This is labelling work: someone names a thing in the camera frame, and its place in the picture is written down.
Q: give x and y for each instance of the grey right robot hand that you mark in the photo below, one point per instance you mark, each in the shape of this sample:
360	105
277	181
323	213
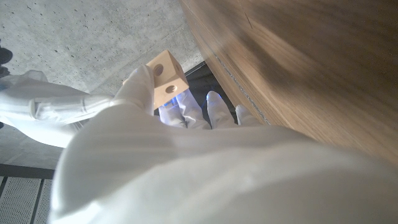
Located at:
40	109

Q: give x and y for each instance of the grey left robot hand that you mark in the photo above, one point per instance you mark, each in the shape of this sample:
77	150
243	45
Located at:
202	174

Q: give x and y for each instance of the wooden block with holes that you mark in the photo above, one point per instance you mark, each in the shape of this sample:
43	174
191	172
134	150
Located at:
168	77

